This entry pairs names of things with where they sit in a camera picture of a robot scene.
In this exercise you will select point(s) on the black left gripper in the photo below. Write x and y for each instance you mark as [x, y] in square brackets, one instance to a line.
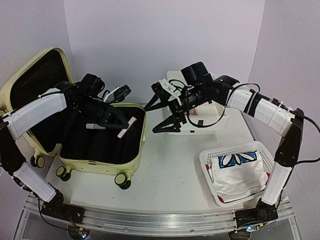
[113, 118]

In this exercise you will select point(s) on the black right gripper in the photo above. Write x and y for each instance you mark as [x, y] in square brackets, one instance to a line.
[172, 119]

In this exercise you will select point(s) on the white three-drawer storage cabinet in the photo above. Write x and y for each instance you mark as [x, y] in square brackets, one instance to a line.
[208, 114]

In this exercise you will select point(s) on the pale green hard-shell suitcase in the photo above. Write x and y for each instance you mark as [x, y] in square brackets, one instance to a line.
[64, 134]

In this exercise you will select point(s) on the white plastic mesh basket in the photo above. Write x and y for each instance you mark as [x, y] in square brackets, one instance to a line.
[268, 161]

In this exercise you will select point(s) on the white printed t-shirt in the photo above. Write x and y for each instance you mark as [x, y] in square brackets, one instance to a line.
[247, 158]

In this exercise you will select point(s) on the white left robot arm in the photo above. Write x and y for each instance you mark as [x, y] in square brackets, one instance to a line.
[18, 122]

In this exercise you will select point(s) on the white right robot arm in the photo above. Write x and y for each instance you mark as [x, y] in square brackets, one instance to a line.
[285, 122]

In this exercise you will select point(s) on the grey lipstick tube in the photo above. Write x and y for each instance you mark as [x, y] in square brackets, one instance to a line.
[94, 126]

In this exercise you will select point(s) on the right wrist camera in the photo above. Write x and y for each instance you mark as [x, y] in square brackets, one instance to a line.
[164, 90]

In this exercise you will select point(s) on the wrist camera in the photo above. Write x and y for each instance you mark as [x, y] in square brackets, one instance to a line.
[117, 95]
[164, 90]

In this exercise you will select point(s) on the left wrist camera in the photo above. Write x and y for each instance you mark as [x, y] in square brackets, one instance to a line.
[117, 95]

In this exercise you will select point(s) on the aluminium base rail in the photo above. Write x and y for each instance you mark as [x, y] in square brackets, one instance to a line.
[35, 223]

